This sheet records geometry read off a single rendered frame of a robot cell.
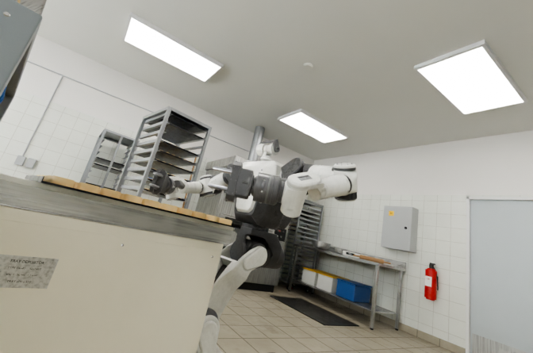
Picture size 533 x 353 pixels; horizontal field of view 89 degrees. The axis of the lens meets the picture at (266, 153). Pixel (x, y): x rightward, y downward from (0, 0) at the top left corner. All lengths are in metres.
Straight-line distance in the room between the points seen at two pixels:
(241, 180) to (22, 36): 0.56
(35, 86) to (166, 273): 4.67
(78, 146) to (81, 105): 0.66
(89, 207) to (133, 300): 0.29
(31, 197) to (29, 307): 0.24
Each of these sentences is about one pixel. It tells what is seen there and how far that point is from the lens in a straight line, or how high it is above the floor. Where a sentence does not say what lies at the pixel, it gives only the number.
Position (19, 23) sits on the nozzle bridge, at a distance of 0.67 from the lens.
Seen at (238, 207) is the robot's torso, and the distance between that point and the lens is 1.32.
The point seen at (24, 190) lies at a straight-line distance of 0.82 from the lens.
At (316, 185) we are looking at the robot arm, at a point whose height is 1.07.
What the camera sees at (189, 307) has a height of 0.63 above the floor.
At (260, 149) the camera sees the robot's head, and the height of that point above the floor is 1.30.
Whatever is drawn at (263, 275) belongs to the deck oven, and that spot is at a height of 0.26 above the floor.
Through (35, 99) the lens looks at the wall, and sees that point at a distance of 5.32.
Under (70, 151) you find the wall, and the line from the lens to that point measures 5.15.
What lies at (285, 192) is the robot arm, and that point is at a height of 1.03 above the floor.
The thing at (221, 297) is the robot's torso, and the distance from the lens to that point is 1.25.
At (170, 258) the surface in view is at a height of 0.77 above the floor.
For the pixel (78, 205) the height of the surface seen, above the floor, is 0.87.
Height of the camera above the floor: 0.90
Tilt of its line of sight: 17 degrees up
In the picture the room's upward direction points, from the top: 13 degrees clockwise
